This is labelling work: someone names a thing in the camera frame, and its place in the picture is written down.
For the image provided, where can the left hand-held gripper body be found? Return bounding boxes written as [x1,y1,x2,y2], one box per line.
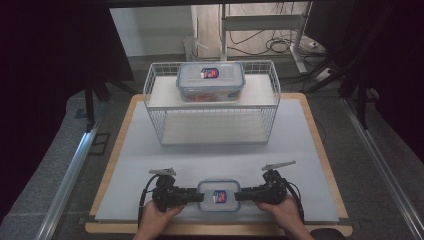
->
[148,167,184,213]

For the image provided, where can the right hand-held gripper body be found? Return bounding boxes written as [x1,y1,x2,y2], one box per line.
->
[255,160,297,205]

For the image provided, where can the small clear lidded container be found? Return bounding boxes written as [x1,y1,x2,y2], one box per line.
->
[196,178,242,213]

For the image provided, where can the white wire shelf rack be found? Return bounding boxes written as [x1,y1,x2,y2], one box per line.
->
[143,59,282,146]

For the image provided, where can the large clear lidded container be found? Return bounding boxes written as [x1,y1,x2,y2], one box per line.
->
[175,61,247,104]

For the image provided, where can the person's right hand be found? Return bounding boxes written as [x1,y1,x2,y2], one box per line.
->
[256,194,304,231]

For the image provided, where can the person's left hand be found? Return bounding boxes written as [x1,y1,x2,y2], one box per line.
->
[139,199,185,234]

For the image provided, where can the pale blue table mat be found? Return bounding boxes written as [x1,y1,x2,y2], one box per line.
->
[94,98,341,224]

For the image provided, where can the black tripod stand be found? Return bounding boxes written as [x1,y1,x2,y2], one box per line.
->
[299,54,372,130]
[82,74,135,132]

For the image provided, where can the white power strip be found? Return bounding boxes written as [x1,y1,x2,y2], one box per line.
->
[314,67,335,83]

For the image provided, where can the black curtain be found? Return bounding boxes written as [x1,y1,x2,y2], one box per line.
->
[0,0,135,223]
[304,0,424,163]

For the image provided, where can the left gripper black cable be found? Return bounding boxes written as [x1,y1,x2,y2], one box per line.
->
[137,174,160,228]

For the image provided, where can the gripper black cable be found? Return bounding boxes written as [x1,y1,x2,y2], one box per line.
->
[282,180,305,223]
[137,174,160,228]

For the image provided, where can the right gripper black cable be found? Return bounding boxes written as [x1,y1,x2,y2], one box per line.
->
[282,180,305,223]

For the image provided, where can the black square floor frame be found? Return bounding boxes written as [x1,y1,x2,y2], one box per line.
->
[87,132,111,156]

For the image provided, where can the aluminium rail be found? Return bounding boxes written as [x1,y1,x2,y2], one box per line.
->
[35,128,100,240]
[342,98,424,240]

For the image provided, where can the black floor cables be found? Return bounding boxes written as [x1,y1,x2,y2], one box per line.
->
[228,29,327,58]

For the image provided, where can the white metal desk frame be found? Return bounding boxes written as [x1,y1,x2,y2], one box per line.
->
[219,2,310,75]

